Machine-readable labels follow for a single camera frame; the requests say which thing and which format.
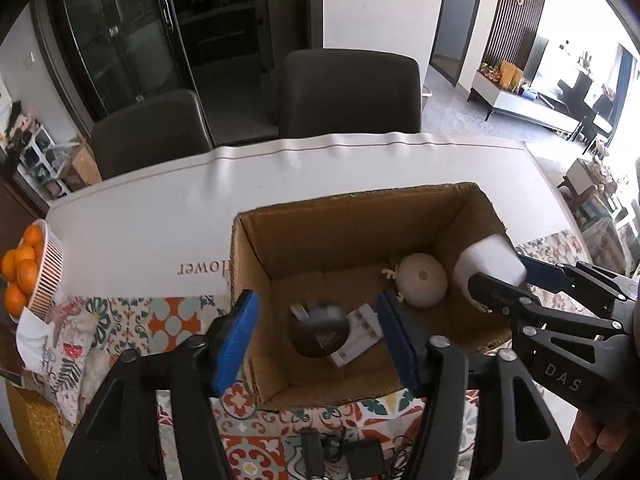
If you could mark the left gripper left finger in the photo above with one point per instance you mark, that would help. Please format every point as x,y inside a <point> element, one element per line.
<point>202,367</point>

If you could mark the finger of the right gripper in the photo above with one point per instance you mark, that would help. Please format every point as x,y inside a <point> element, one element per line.
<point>584,282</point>
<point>510,294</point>

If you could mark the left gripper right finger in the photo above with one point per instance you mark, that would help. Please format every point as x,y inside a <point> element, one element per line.
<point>435,370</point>

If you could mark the pink round deer toy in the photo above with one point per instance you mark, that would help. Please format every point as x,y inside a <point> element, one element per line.
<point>421,281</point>

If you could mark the white battery charger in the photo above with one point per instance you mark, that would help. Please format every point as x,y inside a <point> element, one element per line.
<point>364,333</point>

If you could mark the dark round earbuds case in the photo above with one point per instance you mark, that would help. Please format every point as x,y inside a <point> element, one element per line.
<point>316,328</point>

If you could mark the person's hand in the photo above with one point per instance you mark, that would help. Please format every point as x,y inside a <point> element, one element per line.
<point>587,435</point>

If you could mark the patterned tissue pack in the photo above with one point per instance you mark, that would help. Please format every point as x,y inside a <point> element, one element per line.
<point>55,351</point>

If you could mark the brown cardboard box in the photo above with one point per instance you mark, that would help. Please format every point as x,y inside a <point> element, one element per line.
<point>336,248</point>

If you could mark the white tv console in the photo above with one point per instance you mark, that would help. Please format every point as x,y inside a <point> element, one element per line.
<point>502,102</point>

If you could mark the basket of oranges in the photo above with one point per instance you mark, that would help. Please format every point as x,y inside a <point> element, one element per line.
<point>33,272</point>

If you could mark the left dark dining chair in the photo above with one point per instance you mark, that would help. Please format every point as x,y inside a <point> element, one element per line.
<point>159,129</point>

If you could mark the dark dining chair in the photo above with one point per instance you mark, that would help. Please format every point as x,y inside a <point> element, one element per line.
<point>325,91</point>
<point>159,129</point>

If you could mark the white shoe rack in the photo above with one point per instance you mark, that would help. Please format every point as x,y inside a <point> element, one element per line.
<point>43,160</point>

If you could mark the right dark dining chair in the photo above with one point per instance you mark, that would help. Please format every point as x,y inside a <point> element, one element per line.
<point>325,91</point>

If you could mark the dark glass cabinet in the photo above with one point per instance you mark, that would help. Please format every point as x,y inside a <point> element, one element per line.
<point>106,55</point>

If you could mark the black charger with cable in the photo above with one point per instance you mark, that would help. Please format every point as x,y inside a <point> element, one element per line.
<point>365,458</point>

